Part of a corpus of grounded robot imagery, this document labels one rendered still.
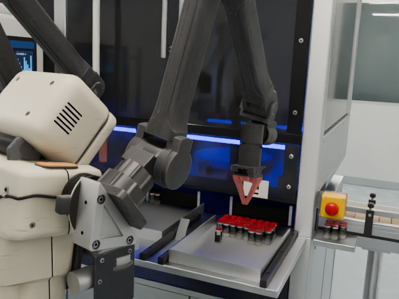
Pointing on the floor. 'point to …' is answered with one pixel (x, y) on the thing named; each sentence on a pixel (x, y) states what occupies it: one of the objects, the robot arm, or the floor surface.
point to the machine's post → (312, 140)
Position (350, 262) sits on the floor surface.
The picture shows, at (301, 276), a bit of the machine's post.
